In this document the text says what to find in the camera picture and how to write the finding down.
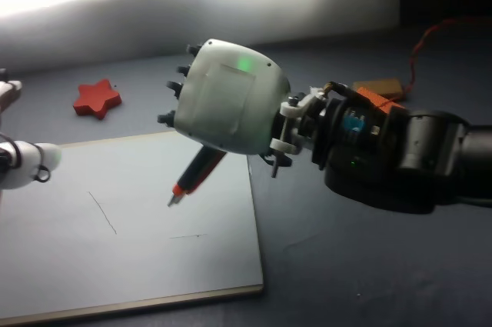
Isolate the orange foam block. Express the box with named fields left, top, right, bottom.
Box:
left=355, top=86, right=407, bottom=112

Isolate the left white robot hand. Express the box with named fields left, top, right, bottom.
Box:
left=0, top=68, right=62, bottom=192

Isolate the thin red cable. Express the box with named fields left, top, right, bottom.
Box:
left=406, top=17, right=492, bottom=94

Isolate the red black marker pen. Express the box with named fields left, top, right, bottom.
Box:
left=167, top=144, right=228, bottom=208

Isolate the white paper board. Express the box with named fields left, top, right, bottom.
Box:
left=0, top=129, right=265, bottom=326

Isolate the white backdrop sheet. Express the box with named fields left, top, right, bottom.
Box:
left=0, top=0, right=401, bottom=76

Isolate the red star block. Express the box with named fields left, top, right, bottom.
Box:
left=72, top=78, right=123, bottom=121

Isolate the grey table cloth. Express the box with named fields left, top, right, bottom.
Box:
left=0, top=15, right=492, bottom=327

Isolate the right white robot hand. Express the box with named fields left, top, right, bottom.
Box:
left=156, top=38, right=292, bottom=155

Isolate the tan flat wooden block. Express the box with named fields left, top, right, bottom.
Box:
left=351, top=78, right=405, bottom=102

